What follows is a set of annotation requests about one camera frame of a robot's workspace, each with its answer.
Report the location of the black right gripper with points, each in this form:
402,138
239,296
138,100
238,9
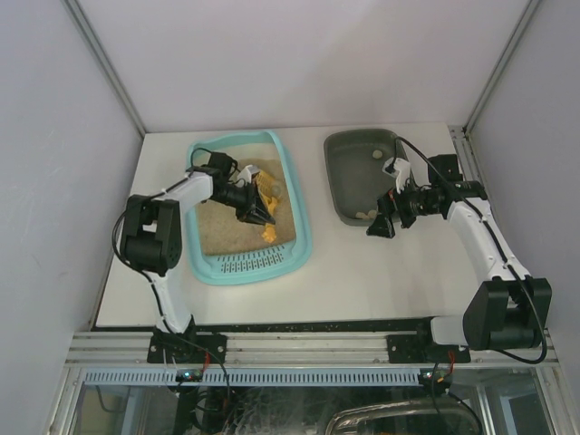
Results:
398,207

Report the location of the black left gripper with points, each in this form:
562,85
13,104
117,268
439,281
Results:
249,201

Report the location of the orange litter scoop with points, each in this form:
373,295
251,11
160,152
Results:
264,182

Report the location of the light blue litter box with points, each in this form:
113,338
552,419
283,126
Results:
251,266

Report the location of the dark grey plastic tub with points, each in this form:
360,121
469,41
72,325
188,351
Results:
356,179

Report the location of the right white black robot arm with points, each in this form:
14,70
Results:
509,308

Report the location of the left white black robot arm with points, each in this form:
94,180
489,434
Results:
148,236

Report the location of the beige cat litter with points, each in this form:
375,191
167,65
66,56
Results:
221,233

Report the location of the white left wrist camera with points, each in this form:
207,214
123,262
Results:
249,173

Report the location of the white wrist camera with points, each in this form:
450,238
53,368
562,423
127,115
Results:
400,170
249,173

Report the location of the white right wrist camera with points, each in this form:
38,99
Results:
400,170

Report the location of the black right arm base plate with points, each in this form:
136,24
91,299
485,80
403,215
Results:
417,346

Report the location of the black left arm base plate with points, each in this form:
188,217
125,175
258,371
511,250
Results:
185,348

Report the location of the light blue cable duct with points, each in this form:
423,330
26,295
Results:
265,377

